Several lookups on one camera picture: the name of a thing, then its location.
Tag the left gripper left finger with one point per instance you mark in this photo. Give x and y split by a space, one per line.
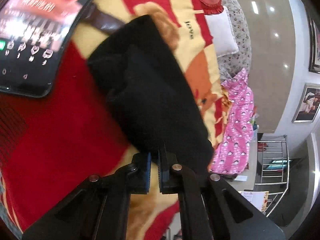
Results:
139 173

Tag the framed picture dark frame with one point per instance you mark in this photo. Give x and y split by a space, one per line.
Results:
314 46

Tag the smartphone with lit screen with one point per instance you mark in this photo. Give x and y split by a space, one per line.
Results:
34 36

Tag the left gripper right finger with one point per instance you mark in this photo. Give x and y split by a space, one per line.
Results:
168 168

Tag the white pillow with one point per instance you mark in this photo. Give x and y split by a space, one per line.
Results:
221 30

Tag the steel stair railing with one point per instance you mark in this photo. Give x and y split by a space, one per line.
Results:
273 170

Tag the red yellow checked blanket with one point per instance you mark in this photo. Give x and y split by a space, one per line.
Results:
59 140

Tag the wedding photo on wall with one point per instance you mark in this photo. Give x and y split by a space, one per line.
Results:
308 106

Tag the black pants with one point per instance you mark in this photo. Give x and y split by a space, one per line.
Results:
148 95

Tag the pink penguin quilt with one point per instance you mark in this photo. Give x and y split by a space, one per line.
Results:
232 154

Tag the floral headboard cover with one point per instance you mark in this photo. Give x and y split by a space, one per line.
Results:
230 65

